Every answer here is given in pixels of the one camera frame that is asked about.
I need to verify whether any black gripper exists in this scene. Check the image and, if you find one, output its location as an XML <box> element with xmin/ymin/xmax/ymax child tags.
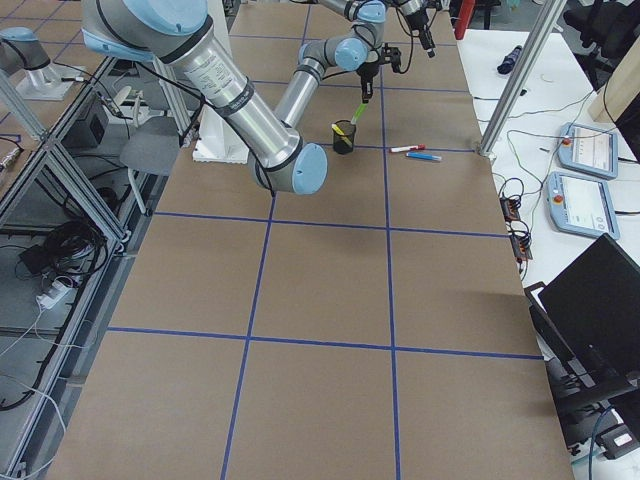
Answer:
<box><xmin>405</xmin><ymin>11</ymin><xmax>436</xmax><ymax>58</ymax></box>
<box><xmin>357</xmin><ymin>62</ymin><xmax>379</xmax><ymax>103</ymax></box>

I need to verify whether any green pen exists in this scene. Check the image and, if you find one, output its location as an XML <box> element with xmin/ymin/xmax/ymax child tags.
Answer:
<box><xmin>350</xmin><ymin>102</ymin><xmax>369</xmax><ymax>125</ymax></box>

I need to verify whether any yellow pen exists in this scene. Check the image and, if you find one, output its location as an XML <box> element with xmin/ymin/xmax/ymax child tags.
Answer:
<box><xmin>331</xmin><ymin>123</ymin><xmax>347</xmax><ymax>137</ymax></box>

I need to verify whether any red capped white pen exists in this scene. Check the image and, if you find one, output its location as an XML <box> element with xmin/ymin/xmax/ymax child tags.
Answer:
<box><xmin>389</xmin><ymin>144</ymin><xmax>426</xmax><ymax>153</ymax></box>

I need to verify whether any blue pen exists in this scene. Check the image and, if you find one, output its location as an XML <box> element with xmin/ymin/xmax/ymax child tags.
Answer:
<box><xmin>406</xmin><ymin>151</ymin><xmax>442</xmax><ymax>162</ymax></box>

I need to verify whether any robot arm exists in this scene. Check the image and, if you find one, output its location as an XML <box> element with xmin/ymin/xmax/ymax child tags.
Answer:
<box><xmin>81</xmin><ymin>1</ymin><xmax>387</xmax><ymax>195</ymax></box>
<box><xmin>300</xmin><ymin>1</ymin><xmax>435</xmax><ymax>71</ymax></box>

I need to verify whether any black mesh pen cup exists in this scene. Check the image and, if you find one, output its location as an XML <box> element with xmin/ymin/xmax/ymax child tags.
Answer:
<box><xmin>332</xmin><ymin>120</ymin><xmax>356</xmax><ymax>155</ymax></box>

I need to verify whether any folded blue umbrella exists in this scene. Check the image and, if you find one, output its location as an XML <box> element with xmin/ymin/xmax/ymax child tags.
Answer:
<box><xmin>496</xmin><ymin>45</ymin><xmax>523</xmax><ymax>75</ymax></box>

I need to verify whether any teach pendant tablet far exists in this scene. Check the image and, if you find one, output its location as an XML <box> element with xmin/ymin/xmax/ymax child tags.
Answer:
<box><xmin>558</xmin><ymin>122</ymin><xmax>618</xmax><ymax>180</ymax></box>

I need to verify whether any teach pendant tablet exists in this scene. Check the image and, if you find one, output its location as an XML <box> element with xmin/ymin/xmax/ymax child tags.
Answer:
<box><xmin>558</xmin><ymin>122</ymin><xmax>618</xmax><ymax>180</ymax></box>
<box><xmin>546</xmin><ymin>171</ymin><xmax>620</xmax><ymax>240</ymax></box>

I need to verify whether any teach pendant tablet near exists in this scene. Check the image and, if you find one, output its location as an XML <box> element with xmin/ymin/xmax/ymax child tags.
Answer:
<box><xmin>546</xmin><ymin>171</ymin><xmax>620</xmax><ymax>240</ymax></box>

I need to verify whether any brown table mat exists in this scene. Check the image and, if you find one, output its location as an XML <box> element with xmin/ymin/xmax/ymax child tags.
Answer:
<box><xmin>48</xmin><ymin>15</ymin><xmax>572</xmax><ymax>479</ymax></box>

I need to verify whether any black laptop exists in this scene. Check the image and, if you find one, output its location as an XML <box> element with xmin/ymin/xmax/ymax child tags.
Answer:
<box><xmin>538</xmin><ymin>234</ymin><xmax>639</xmax><ymax>381</ymax></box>

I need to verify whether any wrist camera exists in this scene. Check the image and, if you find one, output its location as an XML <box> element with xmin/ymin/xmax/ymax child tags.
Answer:
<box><xmin>379</xmin><ymin>43</ymin><xmax>403</xmax><ymax>74</ymax></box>

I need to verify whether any aluminium frame post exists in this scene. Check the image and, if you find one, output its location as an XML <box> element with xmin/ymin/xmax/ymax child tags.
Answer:
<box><xmin>476</xmin><ymin>0</ymin><xmax>567</xmax><ymax>157</ymax></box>

